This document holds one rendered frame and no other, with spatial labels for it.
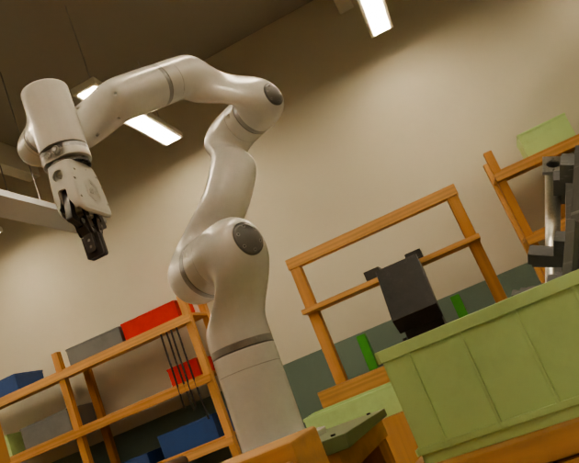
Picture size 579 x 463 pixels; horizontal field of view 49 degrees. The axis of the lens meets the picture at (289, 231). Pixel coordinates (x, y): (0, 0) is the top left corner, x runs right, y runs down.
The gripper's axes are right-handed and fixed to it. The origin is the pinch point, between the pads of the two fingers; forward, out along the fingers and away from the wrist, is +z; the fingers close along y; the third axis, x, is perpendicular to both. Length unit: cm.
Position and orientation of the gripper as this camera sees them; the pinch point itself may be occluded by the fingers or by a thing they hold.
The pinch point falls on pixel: (95, 246)
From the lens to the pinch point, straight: 113.7
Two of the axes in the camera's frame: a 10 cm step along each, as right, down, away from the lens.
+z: 3.7, 9.0, -2.3
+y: 2.5, 1.5, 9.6
